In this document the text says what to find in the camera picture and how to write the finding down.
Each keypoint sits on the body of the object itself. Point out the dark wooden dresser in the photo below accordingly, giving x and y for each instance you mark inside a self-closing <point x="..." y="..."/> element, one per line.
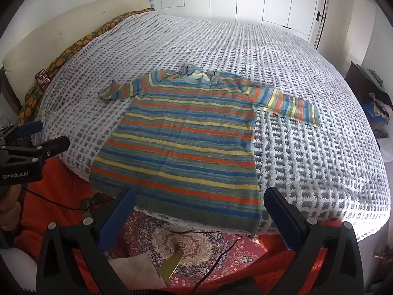
<point x="357" y="80"/>

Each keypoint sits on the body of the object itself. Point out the black smartphone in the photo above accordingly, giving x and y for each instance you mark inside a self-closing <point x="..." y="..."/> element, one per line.
<point x="42" y="78"/>

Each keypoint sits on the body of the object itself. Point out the cream padded headboard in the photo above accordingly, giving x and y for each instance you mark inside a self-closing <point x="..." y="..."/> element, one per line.
<point x="61" y="27"/>

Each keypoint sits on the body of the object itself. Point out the person's left hand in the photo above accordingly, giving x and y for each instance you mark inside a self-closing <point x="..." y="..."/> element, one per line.
<point x="9" y="209"/>

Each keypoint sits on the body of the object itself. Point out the beige paper sheet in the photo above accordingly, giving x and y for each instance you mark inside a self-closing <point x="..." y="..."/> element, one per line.
<point x="135" y="272"/>

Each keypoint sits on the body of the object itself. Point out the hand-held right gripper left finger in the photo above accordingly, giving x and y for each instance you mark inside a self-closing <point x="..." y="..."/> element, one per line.
<point x="118" y="218"/>

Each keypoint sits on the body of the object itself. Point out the striped knit sweater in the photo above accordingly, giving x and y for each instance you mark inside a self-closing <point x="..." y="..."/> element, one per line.
<point x="184" y="147"/>

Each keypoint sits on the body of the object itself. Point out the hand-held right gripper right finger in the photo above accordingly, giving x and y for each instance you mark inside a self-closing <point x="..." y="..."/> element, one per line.
<point x="281" y="218"/>

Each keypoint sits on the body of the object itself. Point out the pile of clothes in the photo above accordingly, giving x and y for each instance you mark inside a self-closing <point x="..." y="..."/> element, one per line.
<point x="379" y="107"/>

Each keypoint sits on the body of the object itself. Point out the yellow flat strip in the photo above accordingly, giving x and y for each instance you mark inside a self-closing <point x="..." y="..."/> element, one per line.
<point x="173" y="264"/>

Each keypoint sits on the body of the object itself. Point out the orange fleece jacket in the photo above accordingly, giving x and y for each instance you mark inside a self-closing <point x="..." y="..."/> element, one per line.
<point x="58" y="184"/>

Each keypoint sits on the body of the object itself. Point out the orange green floral sheet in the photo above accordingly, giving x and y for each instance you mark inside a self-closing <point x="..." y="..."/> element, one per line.
<point x="76" y="44"/>

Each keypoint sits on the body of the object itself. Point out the patterned red rug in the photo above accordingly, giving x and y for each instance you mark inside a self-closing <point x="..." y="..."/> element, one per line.
<point x="190" y="249"/>

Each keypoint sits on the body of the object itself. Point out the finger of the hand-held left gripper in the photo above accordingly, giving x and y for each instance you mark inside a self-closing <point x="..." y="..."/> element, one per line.
<point x="52" y="147"/>
<point x="29" y="128"/>

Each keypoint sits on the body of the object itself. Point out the white grey woven blanket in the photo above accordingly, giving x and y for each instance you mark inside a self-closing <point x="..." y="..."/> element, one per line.
<point x="307" y="159"/>

